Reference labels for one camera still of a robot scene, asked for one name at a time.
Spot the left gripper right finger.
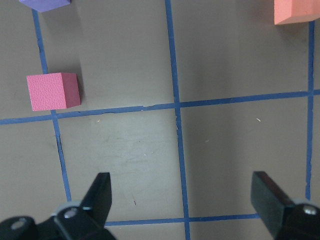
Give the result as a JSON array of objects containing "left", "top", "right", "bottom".
[{"left": 250, "top": 171, "right": 320, "bottom": 240}]

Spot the pink foam cube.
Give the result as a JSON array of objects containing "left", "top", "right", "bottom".
[{"left": 26, "top": 72, "right": 81, "bottom": 112}]

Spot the purple foam cube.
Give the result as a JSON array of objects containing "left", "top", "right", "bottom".
[{"left": 19, "top": 0, "right": 72, "bottom": 13}]

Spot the orange foam cube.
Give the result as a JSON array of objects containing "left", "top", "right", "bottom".
[{"left": 274, "top": 0, "right": 320, "bottom": 25}]

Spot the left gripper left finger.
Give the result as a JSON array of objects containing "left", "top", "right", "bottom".
[{"left": 0, "top": 172, "right": 115, "bottom": 240}]

